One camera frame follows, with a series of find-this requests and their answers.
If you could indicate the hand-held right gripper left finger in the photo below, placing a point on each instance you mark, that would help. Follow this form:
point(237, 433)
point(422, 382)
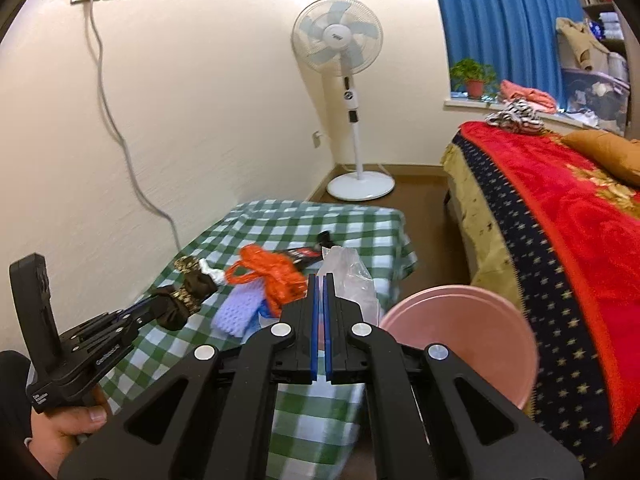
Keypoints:
point(314, 360)

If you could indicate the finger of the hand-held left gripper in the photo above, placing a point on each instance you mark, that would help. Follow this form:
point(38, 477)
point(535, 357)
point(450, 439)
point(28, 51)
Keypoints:
point(135, 308)
point(142, 320)

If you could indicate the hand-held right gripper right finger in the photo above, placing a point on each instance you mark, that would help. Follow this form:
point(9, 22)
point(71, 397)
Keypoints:
point(328, 360)

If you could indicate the dark patterned cloth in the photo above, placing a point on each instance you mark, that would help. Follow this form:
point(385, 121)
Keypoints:
point(187, 295)

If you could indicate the clear plastic bag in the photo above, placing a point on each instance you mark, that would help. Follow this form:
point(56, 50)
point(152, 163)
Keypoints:
point(350, 280)

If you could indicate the pink plastic bin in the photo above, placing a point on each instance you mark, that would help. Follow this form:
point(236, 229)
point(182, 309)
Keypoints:
point(475, 320)

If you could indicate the person's left hand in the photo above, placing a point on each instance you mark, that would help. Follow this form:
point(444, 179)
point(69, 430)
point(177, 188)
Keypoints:
point(65, 430)

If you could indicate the blue plastic bag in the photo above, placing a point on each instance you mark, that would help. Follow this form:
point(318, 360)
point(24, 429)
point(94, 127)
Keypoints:
point(265, 316)

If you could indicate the lavender foam net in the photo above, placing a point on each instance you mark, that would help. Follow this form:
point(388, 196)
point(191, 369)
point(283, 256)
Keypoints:
point(235, 310)

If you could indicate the orange mesh bag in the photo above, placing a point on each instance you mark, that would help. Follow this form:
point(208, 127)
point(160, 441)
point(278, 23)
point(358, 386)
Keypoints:
point(270, 272)

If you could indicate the black packet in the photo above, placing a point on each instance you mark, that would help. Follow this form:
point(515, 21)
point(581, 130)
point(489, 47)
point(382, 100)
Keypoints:
point(300, 255)

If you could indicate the green checked tablecloth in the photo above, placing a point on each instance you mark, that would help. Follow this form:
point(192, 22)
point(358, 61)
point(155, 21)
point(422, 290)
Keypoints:
point(300, 220)

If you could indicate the white window sill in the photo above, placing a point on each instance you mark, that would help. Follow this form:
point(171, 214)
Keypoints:
point(465, 103)

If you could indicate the black white striped cloth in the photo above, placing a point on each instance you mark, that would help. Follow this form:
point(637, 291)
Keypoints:
point(515, 117)

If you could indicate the potted green plant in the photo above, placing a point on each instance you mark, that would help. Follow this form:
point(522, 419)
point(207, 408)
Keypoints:
point(475, 87)

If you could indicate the white standing fan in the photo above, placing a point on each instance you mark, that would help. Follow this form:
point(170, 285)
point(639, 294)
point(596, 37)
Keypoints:
point(337, 35)

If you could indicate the pink folded cloth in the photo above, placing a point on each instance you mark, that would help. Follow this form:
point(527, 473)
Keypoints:
point(530, 95)

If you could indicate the orange pillow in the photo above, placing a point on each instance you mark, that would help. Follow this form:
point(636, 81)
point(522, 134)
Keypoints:
point(605, 152)

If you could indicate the blue clear storage box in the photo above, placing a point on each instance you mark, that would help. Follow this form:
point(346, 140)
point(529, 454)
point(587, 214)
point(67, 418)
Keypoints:
point(600, 102)

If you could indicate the blue curtain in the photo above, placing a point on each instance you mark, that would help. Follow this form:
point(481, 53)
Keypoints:
point(500, 20)

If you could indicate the brown jacket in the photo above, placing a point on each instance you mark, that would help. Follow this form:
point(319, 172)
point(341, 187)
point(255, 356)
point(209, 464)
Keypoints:
point(577, 40)

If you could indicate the wooden bookshelf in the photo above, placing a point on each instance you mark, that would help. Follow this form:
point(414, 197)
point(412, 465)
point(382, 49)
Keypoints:
point(625, 45)

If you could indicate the stack of white packs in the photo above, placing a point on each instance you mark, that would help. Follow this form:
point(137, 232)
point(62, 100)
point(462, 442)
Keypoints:
point(610, 25)

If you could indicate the small wall socket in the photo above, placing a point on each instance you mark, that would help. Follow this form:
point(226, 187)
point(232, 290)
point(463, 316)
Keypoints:
point(316, 138)

